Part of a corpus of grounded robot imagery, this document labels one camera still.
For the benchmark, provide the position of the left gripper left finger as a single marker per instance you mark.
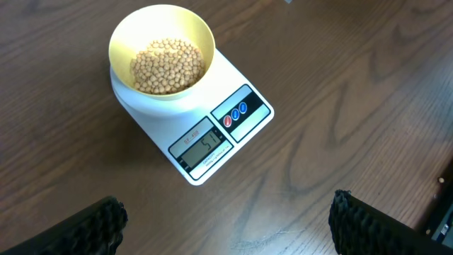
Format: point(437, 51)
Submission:
point(95, 230)

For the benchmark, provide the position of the white digital kitchen scale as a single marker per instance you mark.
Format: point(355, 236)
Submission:
point(200, 132)

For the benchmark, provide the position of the pale yellow bowl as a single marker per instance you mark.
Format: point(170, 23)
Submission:
point(155, 22)

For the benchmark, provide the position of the soybeans in bowl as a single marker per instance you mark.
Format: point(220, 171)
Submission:
point(167, 66)

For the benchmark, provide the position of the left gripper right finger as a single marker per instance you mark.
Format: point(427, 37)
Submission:
point(359, 229)

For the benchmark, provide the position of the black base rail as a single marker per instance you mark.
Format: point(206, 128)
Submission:
point(437, 222)

